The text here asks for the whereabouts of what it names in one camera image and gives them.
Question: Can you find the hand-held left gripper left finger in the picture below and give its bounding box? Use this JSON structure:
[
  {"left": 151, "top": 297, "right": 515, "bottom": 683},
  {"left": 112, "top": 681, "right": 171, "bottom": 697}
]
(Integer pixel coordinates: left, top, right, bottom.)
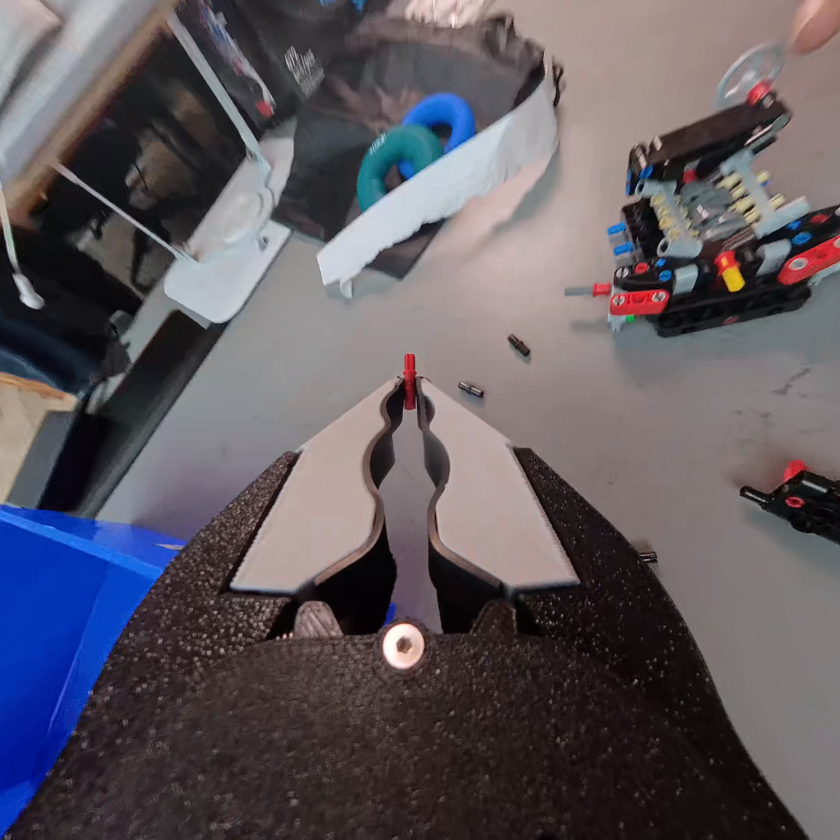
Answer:
[{"left": 230, "top": 377, "right": 404, "bottom": 597}]

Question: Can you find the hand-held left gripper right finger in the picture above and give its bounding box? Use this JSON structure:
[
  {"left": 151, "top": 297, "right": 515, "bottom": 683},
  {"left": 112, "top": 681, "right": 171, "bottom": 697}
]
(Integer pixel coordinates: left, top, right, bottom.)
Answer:
[{"left": 415, "top": 377, "right": 583, "bottom": 598}]

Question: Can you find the blue plastic bin white tag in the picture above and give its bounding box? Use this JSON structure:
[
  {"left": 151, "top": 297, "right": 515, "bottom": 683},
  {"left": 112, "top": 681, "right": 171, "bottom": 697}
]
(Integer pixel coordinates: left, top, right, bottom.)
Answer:
[{"left": 0, "top": 502, "right": 191, "bottom": 815}]

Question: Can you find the black brick subassembly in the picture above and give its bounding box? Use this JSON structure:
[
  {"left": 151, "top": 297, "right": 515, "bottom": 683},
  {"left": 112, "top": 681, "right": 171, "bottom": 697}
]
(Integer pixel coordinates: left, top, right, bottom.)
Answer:
[{"left": 740, "top": 467, "right": 840, "bottom": 546}]

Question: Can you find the black drawstring bag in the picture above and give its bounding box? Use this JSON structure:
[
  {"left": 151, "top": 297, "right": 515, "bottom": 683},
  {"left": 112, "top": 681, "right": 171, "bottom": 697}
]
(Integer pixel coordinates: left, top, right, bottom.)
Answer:
[{"left": 272, "top": 13, "right": 567, "bottom": 283}]

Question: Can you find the toy brick engine chassis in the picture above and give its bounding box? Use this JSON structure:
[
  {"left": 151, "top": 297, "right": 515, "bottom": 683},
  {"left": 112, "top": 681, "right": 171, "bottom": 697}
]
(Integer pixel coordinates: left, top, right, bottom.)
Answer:
[{"left": 564, "top": 42, "right": 840, "bottom": 339}]

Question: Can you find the person's right hand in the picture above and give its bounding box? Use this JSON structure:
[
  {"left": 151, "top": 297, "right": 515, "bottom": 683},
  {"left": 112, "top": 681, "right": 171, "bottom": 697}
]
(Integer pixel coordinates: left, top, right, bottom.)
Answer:
[{"left": 791, "top": 0, "right": 840, "bottom": 55}]

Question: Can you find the white book stand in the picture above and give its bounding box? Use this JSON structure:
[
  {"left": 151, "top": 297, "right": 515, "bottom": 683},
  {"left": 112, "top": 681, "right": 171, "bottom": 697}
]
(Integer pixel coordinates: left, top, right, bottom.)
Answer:
[{"left": 0, "top": 10, "right": 293, "bottom": 324}]

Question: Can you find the white paper strip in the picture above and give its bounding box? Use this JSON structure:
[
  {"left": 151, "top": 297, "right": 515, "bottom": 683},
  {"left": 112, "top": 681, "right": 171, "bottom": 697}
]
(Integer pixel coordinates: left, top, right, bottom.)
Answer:
[{"left": 316, "top": 82, "right": 562, "bottom": 299}]

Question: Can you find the toy car box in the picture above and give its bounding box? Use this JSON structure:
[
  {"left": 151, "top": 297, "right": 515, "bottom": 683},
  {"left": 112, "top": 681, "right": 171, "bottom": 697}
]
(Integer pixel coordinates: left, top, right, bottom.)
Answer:
[{"left": 174, "top": 0, "right": 368, "bottom": 122}]

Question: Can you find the teal rubber ring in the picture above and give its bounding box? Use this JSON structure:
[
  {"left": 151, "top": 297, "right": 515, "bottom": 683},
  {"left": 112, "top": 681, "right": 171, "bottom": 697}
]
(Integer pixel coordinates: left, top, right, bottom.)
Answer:
[{"left": 356, "top": 125, "right": 444, "bottom": 212}]

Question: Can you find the blue rubber ring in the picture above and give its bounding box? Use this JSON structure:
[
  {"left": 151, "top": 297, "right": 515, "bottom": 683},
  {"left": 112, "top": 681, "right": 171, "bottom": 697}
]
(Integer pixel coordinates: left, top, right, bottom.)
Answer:
[{"left": 402, "top": 92, "right": 476, "bottom": 155}]

